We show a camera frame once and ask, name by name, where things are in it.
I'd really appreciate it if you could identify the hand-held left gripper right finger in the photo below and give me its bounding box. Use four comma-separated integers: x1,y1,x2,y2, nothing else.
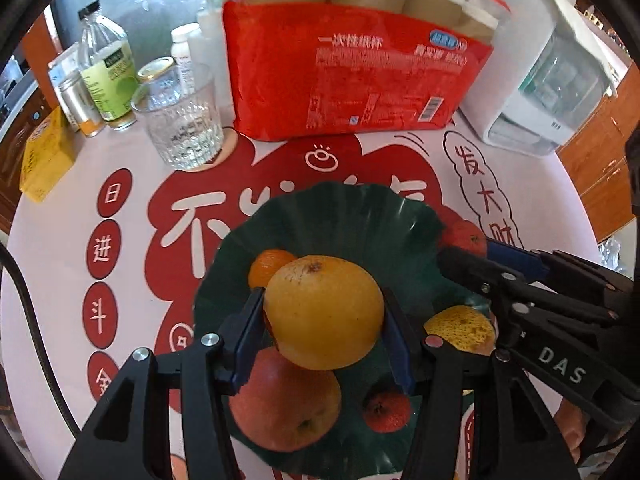
382,290,581,480

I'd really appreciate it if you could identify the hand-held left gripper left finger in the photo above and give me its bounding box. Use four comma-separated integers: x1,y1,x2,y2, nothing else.
57,287,266,480

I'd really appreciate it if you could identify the tall white plastic bottle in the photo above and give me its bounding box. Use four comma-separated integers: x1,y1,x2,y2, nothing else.
196,7,236,111

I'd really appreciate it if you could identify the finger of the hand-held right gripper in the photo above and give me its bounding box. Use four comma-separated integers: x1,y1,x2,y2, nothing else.
438,247,621,356
484,241,640,308

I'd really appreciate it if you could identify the white pill bottle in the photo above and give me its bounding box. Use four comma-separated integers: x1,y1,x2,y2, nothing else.
170,23,201,91

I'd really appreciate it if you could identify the white countertop appliance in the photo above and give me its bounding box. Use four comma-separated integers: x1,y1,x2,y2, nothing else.
457,0,626,157

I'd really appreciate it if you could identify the clear bottle with green label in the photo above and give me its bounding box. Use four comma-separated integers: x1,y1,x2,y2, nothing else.
77,2,138,131

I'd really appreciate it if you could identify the large yellow orange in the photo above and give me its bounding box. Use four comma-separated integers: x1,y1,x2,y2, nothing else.
263,255,386,371

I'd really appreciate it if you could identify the clear glass tumbler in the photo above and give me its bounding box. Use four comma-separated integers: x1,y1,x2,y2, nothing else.
131,77,225,171

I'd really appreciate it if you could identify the red apple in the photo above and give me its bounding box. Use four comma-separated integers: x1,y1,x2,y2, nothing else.
228,346,343,452

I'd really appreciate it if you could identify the speckled yellow pear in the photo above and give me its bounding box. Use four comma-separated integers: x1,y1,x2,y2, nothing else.
424,306,497,356

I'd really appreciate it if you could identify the small orange mandarin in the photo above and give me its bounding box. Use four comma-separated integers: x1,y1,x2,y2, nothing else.
248,249,297,291

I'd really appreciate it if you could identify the red pack of paper cups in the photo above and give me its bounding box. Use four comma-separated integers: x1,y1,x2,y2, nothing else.
222,0,513,140

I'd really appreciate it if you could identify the small lidded jar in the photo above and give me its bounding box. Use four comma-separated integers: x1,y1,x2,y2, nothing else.
136,56,181,96

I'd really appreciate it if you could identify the dark green scalloped plate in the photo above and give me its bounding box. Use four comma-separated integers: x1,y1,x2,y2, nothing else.
192,181,498,476

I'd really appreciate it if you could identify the person's right hand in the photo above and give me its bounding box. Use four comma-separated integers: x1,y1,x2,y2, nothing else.
557,397,586,463

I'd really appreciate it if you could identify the small metal can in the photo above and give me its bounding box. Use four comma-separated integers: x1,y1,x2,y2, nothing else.
56,70,106,138

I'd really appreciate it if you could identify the yellow cardboard box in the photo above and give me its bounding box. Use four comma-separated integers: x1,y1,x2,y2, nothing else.
19,107,76,204

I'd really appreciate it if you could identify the wooden side cabinet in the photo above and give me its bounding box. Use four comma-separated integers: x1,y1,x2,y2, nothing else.
555,95,640,241

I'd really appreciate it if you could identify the black cable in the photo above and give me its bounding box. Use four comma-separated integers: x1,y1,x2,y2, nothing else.
0,245,81,441

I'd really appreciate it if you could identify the white carton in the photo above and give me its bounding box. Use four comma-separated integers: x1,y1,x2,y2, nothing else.
47,42,83,111

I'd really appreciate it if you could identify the printed cartoon tablecloth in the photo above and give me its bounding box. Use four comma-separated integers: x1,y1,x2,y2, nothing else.
0,125,601,480

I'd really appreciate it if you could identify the clear plastic bag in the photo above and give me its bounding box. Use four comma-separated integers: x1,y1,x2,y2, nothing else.
597,237,636,281

